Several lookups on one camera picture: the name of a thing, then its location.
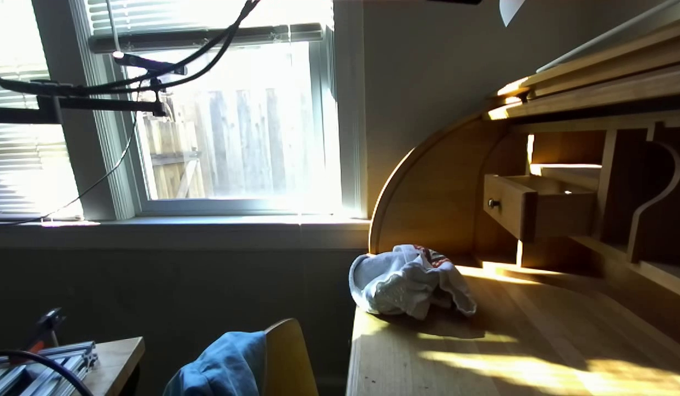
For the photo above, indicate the wooden roll top desk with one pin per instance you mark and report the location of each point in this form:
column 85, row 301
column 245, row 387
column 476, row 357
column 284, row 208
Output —
column 560, row 321

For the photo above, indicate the crumpled white cloth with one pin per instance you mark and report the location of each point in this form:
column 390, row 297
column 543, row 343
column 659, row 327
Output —
column 406, row 283

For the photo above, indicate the wooden fence outside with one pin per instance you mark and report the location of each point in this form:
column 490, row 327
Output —
column 229, row 138

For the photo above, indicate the yellow chair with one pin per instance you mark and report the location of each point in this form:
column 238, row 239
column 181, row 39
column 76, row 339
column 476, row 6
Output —
column 286, row 363

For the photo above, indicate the small wooden drawer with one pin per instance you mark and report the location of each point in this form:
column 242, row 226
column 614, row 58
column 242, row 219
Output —
column 529, row 210

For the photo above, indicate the blue cloth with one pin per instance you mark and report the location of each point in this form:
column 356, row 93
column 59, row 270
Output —
column 220, row 366

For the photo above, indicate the black mounting bar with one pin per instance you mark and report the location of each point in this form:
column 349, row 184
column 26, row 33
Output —
column 97, row 103

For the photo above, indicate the small wooden side table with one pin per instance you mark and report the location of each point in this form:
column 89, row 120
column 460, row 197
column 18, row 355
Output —
column 111, row 363

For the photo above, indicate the white window blinds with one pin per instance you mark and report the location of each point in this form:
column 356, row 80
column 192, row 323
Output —
column 22, row 167

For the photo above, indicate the thin grey flat board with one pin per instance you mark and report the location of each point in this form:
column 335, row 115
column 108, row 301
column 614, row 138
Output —
column 617, row 33

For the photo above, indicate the aluminium rails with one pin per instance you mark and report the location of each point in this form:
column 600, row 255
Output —
column 38, row 369

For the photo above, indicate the window frame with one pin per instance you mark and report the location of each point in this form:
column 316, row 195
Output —
column 105, row 160

